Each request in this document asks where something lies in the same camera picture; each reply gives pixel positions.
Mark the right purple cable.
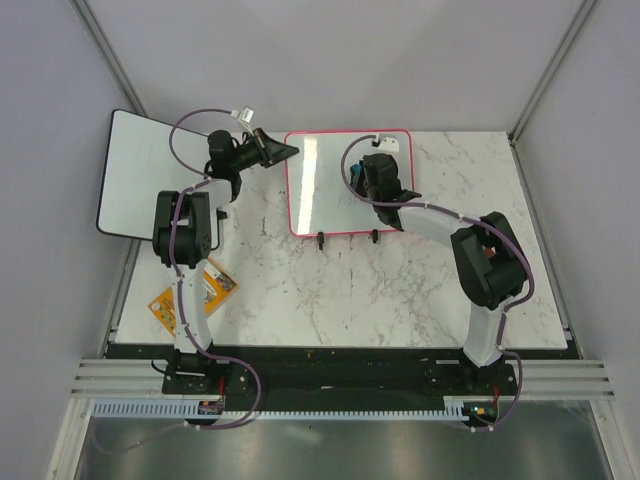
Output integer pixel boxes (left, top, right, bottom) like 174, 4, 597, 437
340, 133, 537, 434

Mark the aluminium extrusion rail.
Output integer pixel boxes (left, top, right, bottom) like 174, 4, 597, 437
71, 359, 615, 401

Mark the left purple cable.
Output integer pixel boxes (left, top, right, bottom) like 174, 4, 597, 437
91, 107, 266, 454

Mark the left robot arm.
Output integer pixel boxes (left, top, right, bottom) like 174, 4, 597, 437
152, 128, 300, 362

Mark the orange printed card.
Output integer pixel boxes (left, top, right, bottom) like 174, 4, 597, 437
146, 255, 240, 331

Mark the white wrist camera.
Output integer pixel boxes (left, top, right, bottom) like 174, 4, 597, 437
237, 106, 255, 125
371, 134, 400, 154

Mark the purple cable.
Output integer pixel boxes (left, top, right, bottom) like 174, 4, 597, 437
340, 133, 537, 434
91, 107, 266, 454

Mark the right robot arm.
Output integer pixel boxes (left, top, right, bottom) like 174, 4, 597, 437
342, 153, 535, 394

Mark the black framed whiteboard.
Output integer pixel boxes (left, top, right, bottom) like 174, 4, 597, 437
96, 110, 201, 241

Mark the white slotted cable duct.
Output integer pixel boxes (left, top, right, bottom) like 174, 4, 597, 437
91, 398, 469, 421

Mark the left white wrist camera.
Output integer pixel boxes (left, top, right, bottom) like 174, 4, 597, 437
237, 106, 255, 125

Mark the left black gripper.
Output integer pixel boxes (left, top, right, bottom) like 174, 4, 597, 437
231, 129, 297, 173

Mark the pink framed whiteboard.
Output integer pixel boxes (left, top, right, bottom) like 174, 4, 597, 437
284, 129, 415, 238

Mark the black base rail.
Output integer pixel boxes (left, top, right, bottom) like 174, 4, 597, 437
162, 346, 516, 411

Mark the blue bone-shaped eraser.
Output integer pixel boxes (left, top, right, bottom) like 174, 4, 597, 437
349, 163, 362, 191

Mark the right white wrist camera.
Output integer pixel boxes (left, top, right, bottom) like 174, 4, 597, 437
371, 134, 400, 154

